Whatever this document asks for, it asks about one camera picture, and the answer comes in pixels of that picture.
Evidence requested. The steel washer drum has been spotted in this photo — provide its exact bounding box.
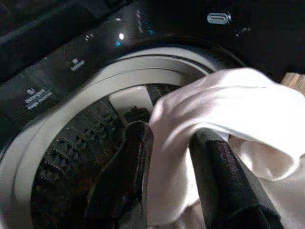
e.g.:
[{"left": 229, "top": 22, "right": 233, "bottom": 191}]
[{"left": 30, "top": 82, "right": 182, "bottom": 229}]

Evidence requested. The beige wooden furniture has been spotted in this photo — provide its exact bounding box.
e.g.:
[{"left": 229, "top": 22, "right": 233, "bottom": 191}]
[{"left": 280, "top": 73, "right": 305, "bottom": 95}]

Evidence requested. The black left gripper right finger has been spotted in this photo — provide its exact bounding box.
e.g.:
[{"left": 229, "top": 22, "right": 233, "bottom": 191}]
[{"left": 189, "top": 130, "right": 285, "bottom": 229}]

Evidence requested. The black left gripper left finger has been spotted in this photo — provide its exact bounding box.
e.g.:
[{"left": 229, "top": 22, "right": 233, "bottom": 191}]
[{"left": 83, "top": 120, "right": 154, "bottom": 229}]

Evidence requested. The black front-load washing machine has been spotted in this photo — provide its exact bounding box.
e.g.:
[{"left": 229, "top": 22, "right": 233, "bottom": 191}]
[{"left": 0, "top": 0, "right": 305, "bottom": 229}]

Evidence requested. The silver washer door latch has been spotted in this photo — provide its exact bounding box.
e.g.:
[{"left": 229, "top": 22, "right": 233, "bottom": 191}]
[{"left": 206, "top": 11, "right": 232, "bottom": 24}]

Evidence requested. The white cloth garment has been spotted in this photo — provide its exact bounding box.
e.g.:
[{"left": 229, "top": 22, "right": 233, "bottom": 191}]
[{"left": 142, "top": 67, "right": 305, "bottom": 229}]

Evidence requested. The dark garment in drum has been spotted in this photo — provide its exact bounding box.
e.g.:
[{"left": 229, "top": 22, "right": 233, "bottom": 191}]
[{"left": 123, "top": 106, "right": 151, "bottom": 125}]

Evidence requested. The grey washer door gasket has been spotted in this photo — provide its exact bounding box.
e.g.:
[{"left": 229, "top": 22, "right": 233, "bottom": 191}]
[{"left": 0, "top": 47, "right": 221, "bottom": 229}]

